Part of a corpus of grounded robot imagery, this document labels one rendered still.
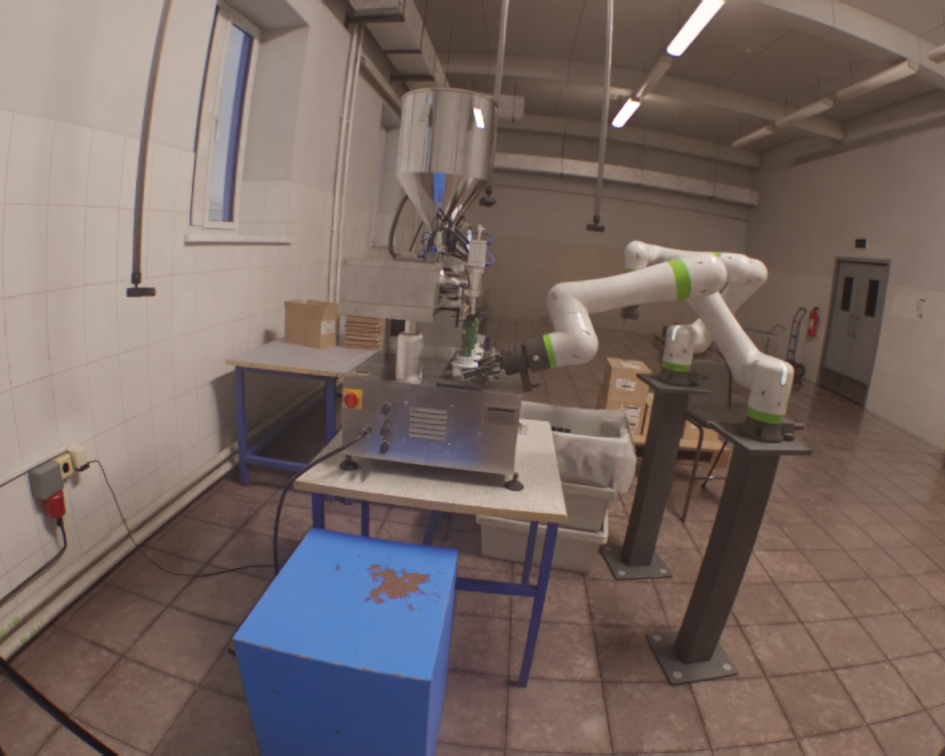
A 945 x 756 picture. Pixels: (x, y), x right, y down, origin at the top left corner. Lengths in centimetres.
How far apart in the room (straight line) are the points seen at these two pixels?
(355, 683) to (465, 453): 68
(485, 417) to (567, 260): 1046
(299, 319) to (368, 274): 188
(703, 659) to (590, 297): 143
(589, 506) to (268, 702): 159
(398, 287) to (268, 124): 278
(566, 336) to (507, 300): 1039
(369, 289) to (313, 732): 111
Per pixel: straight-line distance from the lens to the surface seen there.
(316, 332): 318
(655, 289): 148
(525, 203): 1178
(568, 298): 142
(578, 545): 244
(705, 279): 152
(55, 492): 211
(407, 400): 141
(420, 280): 138
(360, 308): 142
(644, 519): 251
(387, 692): 112
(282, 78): 407
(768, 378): 169
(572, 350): 137
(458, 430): 141
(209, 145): 363
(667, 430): 236
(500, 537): 246
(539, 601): 165
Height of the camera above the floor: 137
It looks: 14 degrees down
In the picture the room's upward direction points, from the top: 5 degrees clockwise
